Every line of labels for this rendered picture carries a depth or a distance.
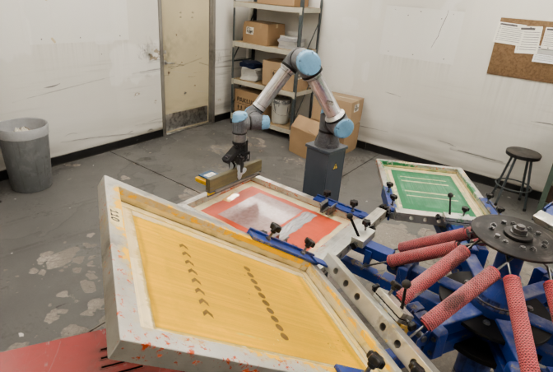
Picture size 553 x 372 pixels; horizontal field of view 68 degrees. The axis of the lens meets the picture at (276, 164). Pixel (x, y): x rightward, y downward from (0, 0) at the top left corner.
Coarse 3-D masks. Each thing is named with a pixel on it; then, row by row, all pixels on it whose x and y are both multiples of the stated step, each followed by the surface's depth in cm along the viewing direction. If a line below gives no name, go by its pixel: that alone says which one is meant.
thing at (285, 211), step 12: (240, 192) 236; (252, 192) 237; (264, 192) 238; (252, 204) 224; (264, 204) 225; (276, 204) 226; (288, 204) 227; (276, 216) 213; (288, 216) 214; (324, 216) 217; (300, 228) 205; (312, 228) 205; (324, 228) 206
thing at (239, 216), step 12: (216, 204) 221; (228, 204) 222; (240, 204) 223; (216, 216) 209; (228, 216) 210; (240, 216) 211; (252, 216) 212; (264, 216) 212; (240, 228) 201; (264, 228) 202; (288, 240) 194; (300, 240) 194
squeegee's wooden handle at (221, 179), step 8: (256, 160) 231; (248, 168) 226; (256, 168) 232; (216, 176) 208; (224, 176) 211; (232, 176) 217; (208, 184) 205; (216, 184) 208; (224, 184) 213; (208, 192) 206
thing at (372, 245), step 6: (372, 240) 183; (366, 246) 179; (372, 246) 179; (378, 246) 179; (384, 246) 179; (360, 252) 181; (372, 252) 178; (378, 252) 176; (384, 252) 175; (390, 252) 176; (378, 258) 177; (384, 258) 175
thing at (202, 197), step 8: (256, 176) 249; (240, 184) 244; (264, 184) 245; (272, 184) 241; (280, 184) 241; (224, 192) 234; (280, 192) 239; (288, 192) 235; (296, 192) 233; (192, 200) 216; (200, 200) 219; (304, 200) 229; (312, 200) 226; (192, 208) 208; (208, 216) 202; (344, 216) 216; (344, 232) 197; (328, 240) 190; (336, 240) 190; (320, 248) 184; (328, 248) 184
